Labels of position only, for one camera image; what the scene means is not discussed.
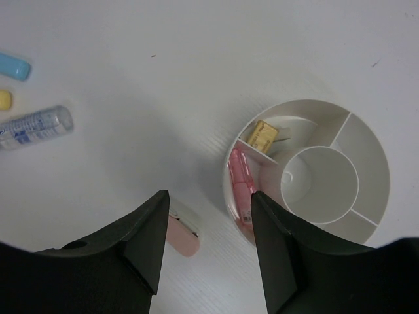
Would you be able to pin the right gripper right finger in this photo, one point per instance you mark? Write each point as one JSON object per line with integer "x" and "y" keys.
{"x": 305, "y": 269}

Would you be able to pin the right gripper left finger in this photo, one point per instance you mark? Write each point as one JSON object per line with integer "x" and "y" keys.
{"x": 113, "y": 270}

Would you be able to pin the white round divided container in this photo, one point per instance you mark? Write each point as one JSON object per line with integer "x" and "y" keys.
{"x": 325, "y": 165}

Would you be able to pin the pink highlighter pen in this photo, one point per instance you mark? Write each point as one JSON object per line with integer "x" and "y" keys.
{"x": 243, "y": 185}

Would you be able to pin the small yellow eraser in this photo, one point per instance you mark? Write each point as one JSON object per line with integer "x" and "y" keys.
{"x": 263, "y": 136}

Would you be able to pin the blue highlighter pen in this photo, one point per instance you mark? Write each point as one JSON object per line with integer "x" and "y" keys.
{"x": 14, "y": 68}

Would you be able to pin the pink eraser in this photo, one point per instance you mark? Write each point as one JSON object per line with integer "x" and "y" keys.
{"x": 183, "y": 232}

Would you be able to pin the clear glue stick blue cap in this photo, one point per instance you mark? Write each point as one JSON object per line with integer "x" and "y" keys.
{"x": 36, "y": 127}

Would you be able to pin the yellow highlighter pen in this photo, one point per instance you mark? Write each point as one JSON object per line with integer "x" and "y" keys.
{"x": 5, "y": 100}

